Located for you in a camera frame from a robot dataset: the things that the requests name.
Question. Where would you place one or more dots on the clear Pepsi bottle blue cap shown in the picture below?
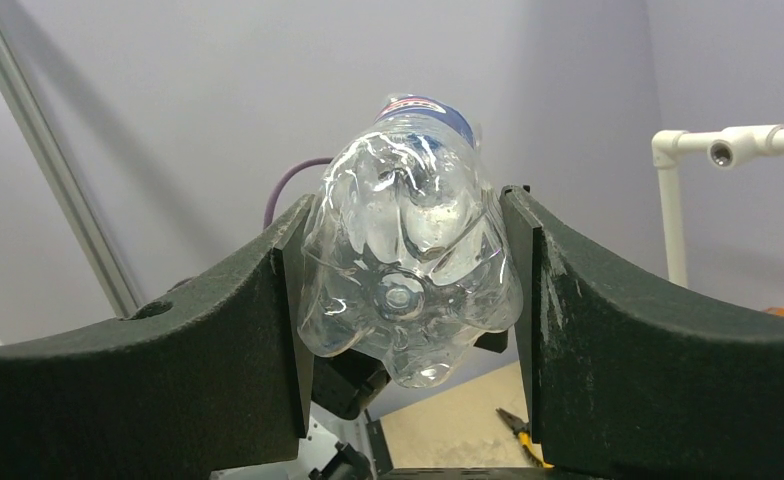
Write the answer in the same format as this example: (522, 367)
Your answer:
(406, 250)

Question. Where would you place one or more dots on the aluminium frame post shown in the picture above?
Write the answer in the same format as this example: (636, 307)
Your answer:
(63, 183)

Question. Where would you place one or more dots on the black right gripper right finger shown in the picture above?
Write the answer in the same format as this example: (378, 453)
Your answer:
(627, 375)

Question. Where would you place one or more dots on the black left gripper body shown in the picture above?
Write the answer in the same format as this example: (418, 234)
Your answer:
(345, 385)

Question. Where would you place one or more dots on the white PVC pipe frame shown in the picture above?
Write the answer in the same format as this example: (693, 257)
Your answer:
(722, 201)

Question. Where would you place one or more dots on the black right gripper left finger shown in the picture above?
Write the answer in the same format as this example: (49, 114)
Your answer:
(210, 376)

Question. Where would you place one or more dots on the yellow black pliers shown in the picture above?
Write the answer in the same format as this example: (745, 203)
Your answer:
(520, 430)

